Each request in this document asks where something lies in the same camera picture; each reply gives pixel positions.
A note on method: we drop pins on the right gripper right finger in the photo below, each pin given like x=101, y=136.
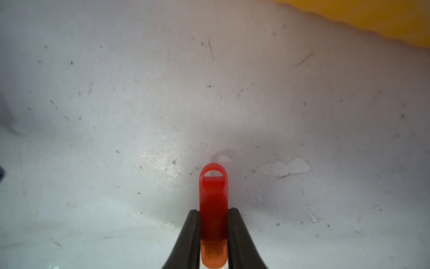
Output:
x=242, y=252

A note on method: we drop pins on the yellow plastic storage box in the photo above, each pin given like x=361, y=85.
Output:
x=404, y=20

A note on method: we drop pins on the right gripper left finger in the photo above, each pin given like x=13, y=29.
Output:
x=186, y=251

